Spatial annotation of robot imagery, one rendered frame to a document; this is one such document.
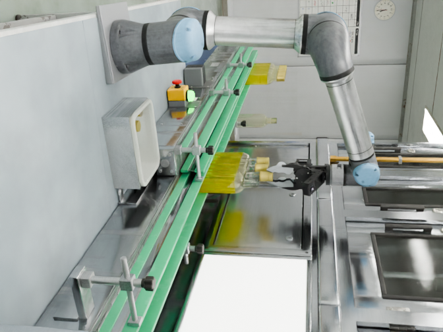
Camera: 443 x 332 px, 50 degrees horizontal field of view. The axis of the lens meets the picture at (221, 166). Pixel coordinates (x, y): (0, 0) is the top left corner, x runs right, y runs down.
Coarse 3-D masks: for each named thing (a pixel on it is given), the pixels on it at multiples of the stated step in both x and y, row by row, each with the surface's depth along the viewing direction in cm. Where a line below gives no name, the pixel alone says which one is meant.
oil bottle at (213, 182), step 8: (208, 176) 161; (216, 176) 161; (224, 176) 161; (232, 176) 160; (240, 176) 161; (208, 184) 161; (216, 184) 160; (224, 184) 160; (232, 184) 159; (240, 184) 159; (208, 192) 162; (216, 192) 162; (224, 192) 161; (232, 192) 160
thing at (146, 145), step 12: (144, 108) 144; (132, 120) 129; (144, 120) 146; (132, 132) 131; (144, 132) 148; (156, 132) 148; (144, 144) 149; (156, 144) 149; (144, 156) 151; (156, 156) 151; (144, 168) 148; (156, 168) 149; (144, 180) 141
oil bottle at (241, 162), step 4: (212, 160) 172; (216, 160) 172; (220, 160) 172; (224, 160) 172; (228, 160) 172; (232, 160) 171; (236, 160) 171; (240, 160) 171; (244, 160) 171; (212, 164) 170; (216, 164) 170; (220, 164) 170; (224, 164) 170; (228, 164) 169; (232, 164) 169; (236, 164) 169; (240, 164) 169; (244, 164) 169; (248, 164) 171
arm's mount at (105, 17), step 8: (96, 8) 126; (104, 8) 128; (112, 8) 133; (120, 8) 139; (104, 16) 128; (112, 16) 133; (120, 16) 139; (128, 16) 145; (104, 24) 128; (104, 32) 128; (104, 40) 128; (104, 48) 129; (104, 56) 130; (104, 64) 131; (112, 64) 132; (112, 72) 131; (120, 72) 137; (112, 80) 132
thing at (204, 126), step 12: (240, 48) 286; (252, 48) 285; (228, 72) 238; (240, 72) 237; (228, 84) 220; (216, 96) 206; (228, 96) 204; (204, 108) 192; (216, 108) 191; (204, 120) 181; (216, 120) 179; (192, 132) 169; (204, 132) 168; (192, 144) 160; (204, 144) 159
